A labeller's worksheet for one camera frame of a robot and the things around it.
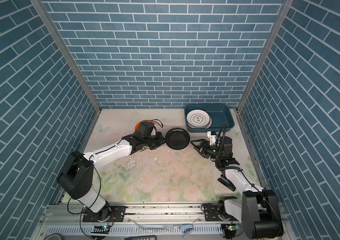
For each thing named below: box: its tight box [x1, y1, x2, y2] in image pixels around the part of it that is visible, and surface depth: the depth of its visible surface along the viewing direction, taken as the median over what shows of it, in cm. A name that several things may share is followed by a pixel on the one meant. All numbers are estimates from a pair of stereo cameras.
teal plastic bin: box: [184, 103, 235, 133], surface depth 114 cm
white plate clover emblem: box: [186, 109, 212, 129], surface depth 111 cm
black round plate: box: [165, 127, 190, 150], surface depth 88 cm
